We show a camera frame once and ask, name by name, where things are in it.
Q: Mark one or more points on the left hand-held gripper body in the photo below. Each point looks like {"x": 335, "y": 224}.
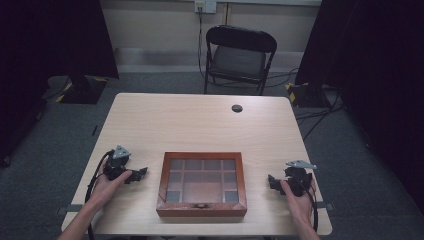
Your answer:
{"x": 115, "y": 163}

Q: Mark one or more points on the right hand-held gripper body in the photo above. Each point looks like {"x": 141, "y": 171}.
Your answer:
{"x": 297, "y": 178}

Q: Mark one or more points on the person's left hand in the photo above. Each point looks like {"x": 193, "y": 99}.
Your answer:
{"x": 106, "y": 188}

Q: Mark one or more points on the person's right hand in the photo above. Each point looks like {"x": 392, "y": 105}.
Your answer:
{"x": 299, "y": 206}

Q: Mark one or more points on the wooden box with glass lid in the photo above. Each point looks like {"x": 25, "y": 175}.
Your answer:
{"x": 202, "y": 185}

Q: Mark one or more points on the round black table grommet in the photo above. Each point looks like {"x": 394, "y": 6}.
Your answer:
{"x": 237, "y": 108}

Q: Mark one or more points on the black stand base striped tape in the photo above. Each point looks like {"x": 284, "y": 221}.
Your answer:
{"x": 83, "y": 90}
{"x": 306, "y": 95}

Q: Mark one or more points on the black folding chair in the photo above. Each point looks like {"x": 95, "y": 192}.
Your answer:
{"x": 238, "y": 60}

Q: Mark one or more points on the dark curtain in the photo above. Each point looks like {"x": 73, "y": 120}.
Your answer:
{"x": 373, "y": 66}

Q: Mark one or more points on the white wall outlet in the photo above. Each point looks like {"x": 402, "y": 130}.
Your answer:
{"x": 205, "y": 6}

